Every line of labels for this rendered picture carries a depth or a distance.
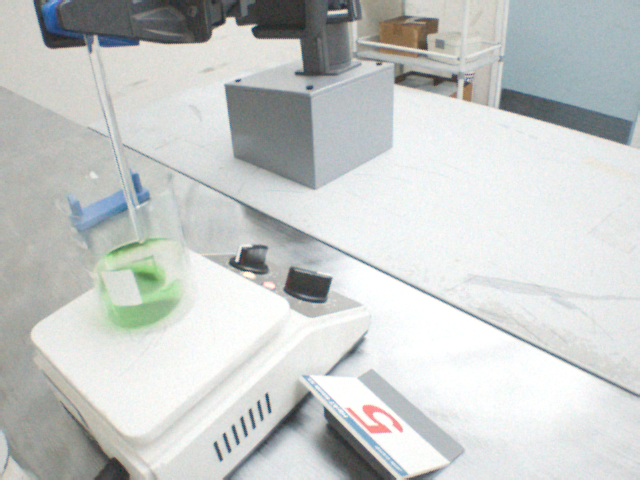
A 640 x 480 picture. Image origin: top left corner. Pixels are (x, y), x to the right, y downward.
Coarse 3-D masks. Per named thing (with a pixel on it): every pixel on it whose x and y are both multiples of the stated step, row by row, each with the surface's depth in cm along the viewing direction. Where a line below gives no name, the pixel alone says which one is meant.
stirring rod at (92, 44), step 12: (84, 36) 20; (96, 36) 20; (96, 48) 20; (96, 60) 21; (96, 72) 21; (96, 84) 21; (108, 96) 22; (108, 108) 22; (108, 120) 22; (108, 132) 23; (120, 144) 23; (120, 156) 24; (120, 168) 24; (132, 192) 25; (132, 204) 25
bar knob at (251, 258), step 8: (240, 248) 36; (248, 248) 36; (256, 248) 37; (264, 248) 38; (240, 256) 36; (248, 256) 36; (256, 256) 37; (264, 256) 38; (232, 264) 36; (240, 264) 36; (248, 264) 37; (256, 264) 37; (264, 264) 38; (248, 272) 36; (256, 272) 36; (264, 272) 37
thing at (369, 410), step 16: (320, 384) 29; (336, 384) 31; (352, 384) 32; (336, 400) 28; (352, 400) 29; (368, 400) 31; (352, 416) 27; (368, 416) 28; (384, 416) 30; (368, 432) 26; (384, 432) 27; (400, 432) 28; (384, 448) 25; (400, 448) 26; (416, 448) 27; (400, 464) 24; (416, 464) 25
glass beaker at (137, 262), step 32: (128, 160) 26; (64, 192) 24; (96, 192) 26; (160, 192) 27; (96, 224) 22; (128, 224) 22; (160, 224) 24; (96, 256) 23; (128, 256) 23; (160, 256) 24; (96, 288) 25; (128, 288) 24; (160, 288) 25; (192, 288) 27; (128, 320) 25; (160, 320) 26
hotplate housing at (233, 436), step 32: (320, 320) 31; (352, 320) 33; (256, 352) 27; (288, 352) 28; (320, 352) 31; (64, 384) 26; (224, 384) 25; (256, 384) 26; (288, 384) 29; (96, 416) 24; (192, 416) 24; (224, 416) 25; (256, 416) 27; (128, 448) 22; (160, 448) 22; (192, 448) 23; (224, 448) 26; (256, 448) 29
